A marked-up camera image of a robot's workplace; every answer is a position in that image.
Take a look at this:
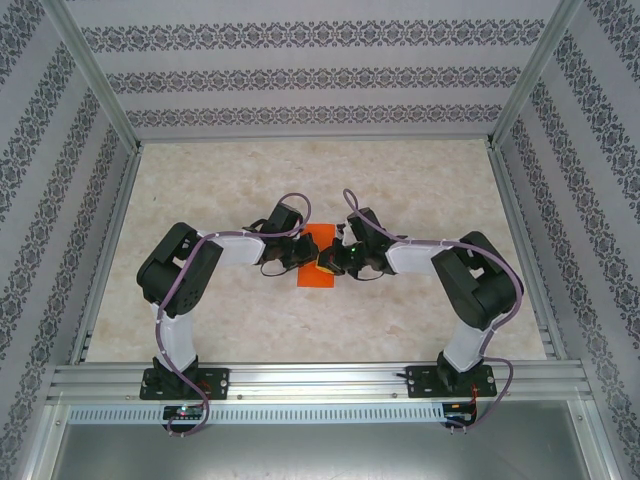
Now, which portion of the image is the slotted grey cable duct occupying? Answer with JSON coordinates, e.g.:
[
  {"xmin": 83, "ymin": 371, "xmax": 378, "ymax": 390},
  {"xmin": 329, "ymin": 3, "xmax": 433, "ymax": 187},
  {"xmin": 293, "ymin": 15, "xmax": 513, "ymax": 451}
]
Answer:
[{"xmin": 67, "ymin": 404, "xmax": 446, "ymax": 425}]

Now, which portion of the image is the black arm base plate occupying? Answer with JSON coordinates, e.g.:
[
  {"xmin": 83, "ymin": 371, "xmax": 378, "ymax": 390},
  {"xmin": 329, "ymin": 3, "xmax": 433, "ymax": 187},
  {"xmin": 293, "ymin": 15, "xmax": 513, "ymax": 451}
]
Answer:
[
  {"xmin": 405, "ymin": 365, "xmax": 498, "ymax": 400},
  {"xmin": 139, "ymin": 368, "xmax": 231, "ymax": 401}
]

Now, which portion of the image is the orange paper sheet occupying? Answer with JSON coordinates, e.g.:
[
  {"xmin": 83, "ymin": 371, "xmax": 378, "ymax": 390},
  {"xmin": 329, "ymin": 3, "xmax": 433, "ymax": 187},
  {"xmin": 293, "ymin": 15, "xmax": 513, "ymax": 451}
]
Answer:
[{"xmin": 296, "ymin": 223, "xmax": 337, "ymax": 290}]

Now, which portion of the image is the grey sheet metal panel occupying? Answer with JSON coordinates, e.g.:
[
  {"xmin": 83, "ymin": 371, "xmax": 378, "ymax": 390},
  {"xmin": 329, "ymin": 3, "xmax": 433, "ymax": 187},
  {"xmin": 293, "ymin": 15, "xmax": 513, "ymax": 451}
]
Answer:
[{"xmin": 49, "ymin": 423, "xmax": 614, "ymax": 480}]

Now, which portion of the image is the aluminium mounting rail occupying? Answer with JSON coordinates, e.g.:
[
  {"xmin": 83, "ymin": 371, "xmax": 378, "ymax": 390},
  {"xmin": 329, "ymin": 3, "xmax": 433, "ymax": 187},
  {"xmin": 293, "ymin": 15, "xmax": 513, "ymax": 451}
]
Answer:
[{"xmin": 47, "ymin": 363, "xmax": 594, "ymax": 404}]

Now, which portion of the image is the aluminium frame post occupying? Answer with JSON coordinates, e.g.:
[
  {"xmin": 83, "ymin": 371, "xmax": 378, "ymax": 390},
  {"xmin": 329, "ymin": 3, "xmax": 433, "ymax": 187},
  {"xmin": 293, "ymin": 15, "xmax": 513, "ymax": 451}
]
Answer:
[
  {"xmin": 487, "ymin": 0, "xmax": 584, "ymax": 151},
  {"xmin": 42, "ymin": 0, "xmax": 144, "ymax": 151}
]

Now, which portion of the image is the small circuit board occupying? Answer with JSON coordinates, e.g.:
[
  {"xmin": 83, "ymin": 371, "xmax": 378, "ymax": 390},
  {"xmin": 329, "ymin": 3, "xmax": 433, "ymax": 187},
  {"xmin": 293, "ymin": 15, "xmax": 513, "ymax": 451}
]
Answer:
[
  {"xmin": 444, "ymin": 403, "xmax": 479, "ymax": 421},
  {"xmin": 163, "ymin": 405, "xmax": 206, "ymax": 420}
]

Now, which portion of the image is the aluminium side rail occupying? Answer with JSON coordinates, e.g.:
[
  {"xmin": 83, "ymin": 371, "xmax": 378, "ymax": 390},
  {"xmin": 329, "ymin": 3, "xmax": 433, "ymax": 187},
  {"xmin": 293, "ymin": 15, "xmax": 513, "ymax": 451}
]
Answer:
[
  {"xmin": 487, "ymin": 144, "xmax": 569, "ymax": 361},
  {"xmin": 68, "ymin": 144, "xmax": 144, "ymax": 365}
]

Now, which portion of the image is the aluminium frame bar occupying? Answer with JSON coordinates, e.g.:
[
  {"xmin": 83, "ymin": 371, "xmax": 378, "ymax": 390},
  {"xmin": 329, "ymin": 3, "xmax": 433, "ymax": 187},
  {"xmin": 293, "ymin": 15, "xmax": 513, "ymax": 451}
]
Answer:
[
  {"xmin": 19, "ymin": 403, "xmax": 69, "ymax": 480},
  {"xmin": 569, "ymin": 399, "xmax": 634, "ymax": 480}
]

